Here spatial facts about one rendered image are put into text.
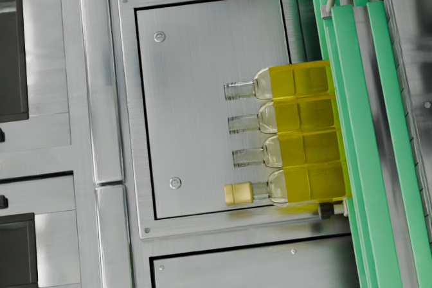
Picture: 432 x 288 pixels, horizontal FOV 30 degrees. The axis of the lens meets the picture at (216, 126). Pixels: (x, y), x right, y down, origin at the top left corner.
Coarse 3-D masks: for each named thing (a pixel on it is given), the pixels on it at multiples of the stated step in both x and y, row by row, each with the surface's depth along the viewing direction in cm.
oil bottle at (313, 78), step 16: (288, 64) 133; (304, 64) 133; (320, 64) 132; (256, 80) 133; (272, 80) 132; (288, 80) 132; (304, 80) 132; (320, 80) 132; (256, 96) 133; (272, 96) 132; (288, 96) 132
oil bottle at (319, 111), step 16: (304, 96) 132; (320, 96) 131; (272, 112) 131; (288, 112) 131; (304, 112) 131; (320, 112) 130; (336, 112) 130; (272, 128) 130; (288, 128) 130; (304, 128) 130; (320, 128) 131
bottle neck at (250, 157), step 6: (234, 150) 131; (240, 150) 131; (246, 150) 131; (252, 150) 131; (258, 150) 131; (234, 156) 130; (240, 156) 130; (246, 156) 130; (252, 156) 130; (258, 156) 130; (234, 162) 130; (240, 162) 130; (246, 162) 130; (252, 162) 130; (258, 162) 131
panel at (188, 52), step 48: (144, 0) 153; (192, 0) 152; (240, 0) 153; (288, 0) 152; (144, 48) 151; (192, 48) 151; (240, 48) 150; (288, 48) 151; (144, 96) 150; (192, 96) 148; (144, 144) 145; (192, 144) 145; (240, 144) 145; (144, 192) 143; (192, 192) 143; (144, 240) 142
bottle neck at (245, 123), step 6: (252, 114) 133; (228, 120) 132; (234, 120) 132; (240, 120) 132; (246, 120) 132; (252, 120) 132; (228, 126) 134; (234, 126) 132; (240, 126) 132; (246, 126) 132; (252, 126) 132; (234, 132) 133; (240, 132) 133; (246, 132) 133
